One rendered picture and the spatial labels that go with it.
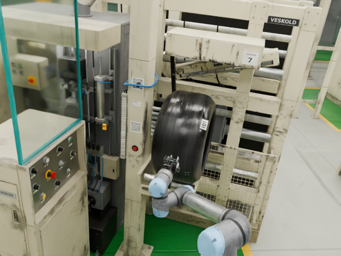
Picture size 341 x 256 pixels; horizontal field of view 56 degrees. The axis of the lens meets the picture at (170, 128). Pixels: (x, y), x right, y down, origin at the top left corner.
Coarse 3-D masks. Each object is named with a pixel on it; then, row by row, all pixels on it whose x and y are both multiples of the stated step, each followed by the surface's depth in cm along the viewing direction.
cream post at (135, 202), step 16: (144, 0) 172; (144, 16) 175; (144, 32) 179; (144, 48) 183; (144, 64) 187; (128, 80) 194; (144, 80) 191; (128, 96) 199; (144, 96) 196; (128, 112) 203; (144, 112) 200; (128, 128) 208; (144, 128) 205; (128, 144) 214; (144, 144) 211; (128, 160) 219; (144, 160) 217; (128, 176) 225; (128, 192) 231; (128, 208) 238; (144, 208) 245; (128, 224) 244; (144, 224) 256; (128, 240) 252
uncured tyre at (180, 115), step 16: (176, 96) 193; (192, 96) 194; (208, 96) 200; (160, 112) 189; (176, 112) 184; (192, 112) 184; (208, 112) 187; (160, 128) 184; (176, 128) 181; (192, 128) 180; (208, 128) 187; (160, 144) 183; (176, 144) 181; (192, 144) 179; (208, 144) 226; (160, 160) 187; (192, 160) 182; (176, 176) 193; (192, 176) 190
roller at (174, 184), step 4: (144, 176) 212; (148, 176) 211; (152, 176) 211; (148, 180) 212; (172, 180) 209; (172, 184) 208; (176, 184) 207; (180, 184) 207; (184, 184) 206; (188, 184) 206; (192, 184) 207
